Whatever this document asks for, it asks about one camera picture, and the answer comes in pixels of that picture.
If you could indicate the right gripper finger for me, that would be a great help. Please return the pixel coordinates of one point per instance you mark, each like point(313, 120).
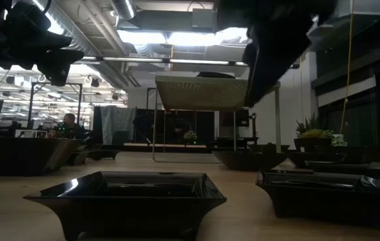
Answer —
point(270, 60)

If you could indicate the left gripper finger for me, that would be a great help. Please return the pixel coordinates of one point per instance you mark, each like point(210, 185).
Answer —
point(59, 65)
point(45, 40)

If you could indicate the green perforated metal shelf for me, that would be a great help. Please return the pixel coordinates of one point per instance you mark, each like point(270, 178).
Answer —
point(203, 93)

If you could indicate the black deep square bowl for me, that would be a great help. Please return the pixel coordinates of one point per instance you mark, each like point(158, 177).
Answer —
point(268, 147)

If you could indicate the black monitor on arm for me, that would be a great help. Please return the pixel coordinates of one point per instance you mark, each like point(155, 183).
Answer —
point(240, 117)

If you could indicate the black ceiling spotlight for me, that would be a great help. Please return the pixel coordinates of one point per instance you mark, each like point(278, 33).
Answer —
point(95, 82)
point(115, 97)

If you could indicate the person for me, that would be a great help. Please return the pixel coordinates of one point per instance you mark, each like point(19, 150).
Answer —
point(69, 125)

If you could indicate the grey ceiling box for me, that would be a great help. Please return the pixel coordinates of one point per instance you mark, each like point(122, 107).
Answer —
point(203, 18)

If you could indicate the long tube light bar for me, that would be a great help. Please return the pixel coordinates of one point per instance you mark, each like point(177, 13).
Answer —
point(193, 62)

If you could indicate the grey hanging cloth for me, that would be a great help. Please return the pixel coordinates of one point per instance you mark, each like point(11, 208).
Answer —
point(116, 122)

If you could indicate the potted succulent plant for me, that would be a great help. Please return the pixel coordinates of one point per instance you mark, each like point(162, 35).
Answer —
point(312, 134)

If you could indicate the dark background desk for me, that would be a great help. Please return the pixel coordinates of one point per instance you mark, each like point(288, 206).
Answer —
point(236, 140)

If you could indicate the bright ceiling light panel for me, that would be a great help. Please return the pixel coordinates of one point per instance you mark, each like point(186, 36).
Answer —
point(183, 38)

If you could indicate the black wavy-edged square plate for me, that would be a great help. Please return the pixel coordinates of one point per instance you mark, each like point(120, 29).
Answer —
point(18, 155)

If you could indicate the small flowering plant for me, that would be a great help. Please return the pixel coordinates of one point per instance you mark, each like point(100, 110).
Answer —
point(190, 135)

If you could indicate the black rig frame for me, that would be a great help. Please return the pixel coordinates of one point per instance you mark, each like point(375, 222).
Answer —
point(57, 83)

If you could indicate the silver spiral ceiling duct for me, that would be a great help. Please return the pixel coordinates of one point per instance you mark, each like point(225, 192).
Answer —
point(75, 33)

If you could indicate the short silver round duct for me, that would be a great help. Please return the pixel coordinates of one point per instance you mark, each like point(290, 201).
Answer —
point(124, 8)

